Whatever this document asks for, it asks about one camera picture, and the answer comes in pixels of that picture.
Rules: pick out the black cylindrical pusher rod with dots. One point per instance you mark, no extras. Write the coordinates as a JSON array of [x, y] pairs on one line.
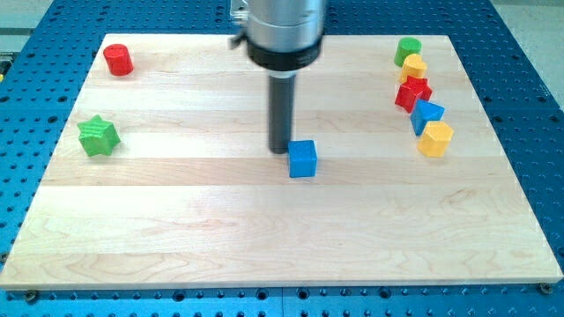
[[280, 113]]

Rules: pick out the blue cube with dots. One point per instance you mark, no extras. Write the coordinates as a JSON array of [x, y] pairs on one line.
[[302, 158]]

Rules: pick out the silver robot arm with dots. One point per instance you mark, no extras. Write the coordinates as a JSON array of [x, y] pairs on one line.
[[283, 37]]

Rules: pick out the yellow hexagon block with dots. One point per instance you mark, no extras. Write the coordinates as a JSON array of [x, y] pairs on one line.
[[435, 139]]

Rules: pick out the green cylinder block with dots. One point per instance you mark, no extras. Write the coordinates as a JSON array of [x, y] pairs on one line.
[[406, 46]]

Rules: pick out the yellow heart block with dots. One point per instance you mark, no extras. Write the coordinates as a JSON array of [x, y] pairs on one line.
[[413, 66]]

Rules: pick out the red star block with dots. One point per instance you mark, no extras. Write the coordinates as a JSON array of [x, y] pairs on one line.
[[412, 90]]

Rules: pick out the blue triangle block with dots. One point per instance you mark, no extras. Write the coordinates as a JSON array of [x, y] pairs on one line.
[[424, 112]]

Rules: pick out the light wooden board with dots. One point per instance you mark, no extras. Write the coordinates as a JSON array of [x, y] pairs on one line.
[[192, 198]]

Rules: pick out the red cylinder block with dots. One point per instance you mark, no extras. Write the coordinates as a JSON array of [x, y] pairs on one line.
[[118, 59]]

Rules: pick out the green star block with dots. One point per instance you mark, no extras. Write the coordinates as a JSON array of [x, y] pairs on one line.
[[98, 137]]

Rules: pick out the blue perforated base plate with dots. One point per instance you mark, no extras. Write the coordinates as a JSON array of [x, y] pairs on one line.
[[43, 83]]

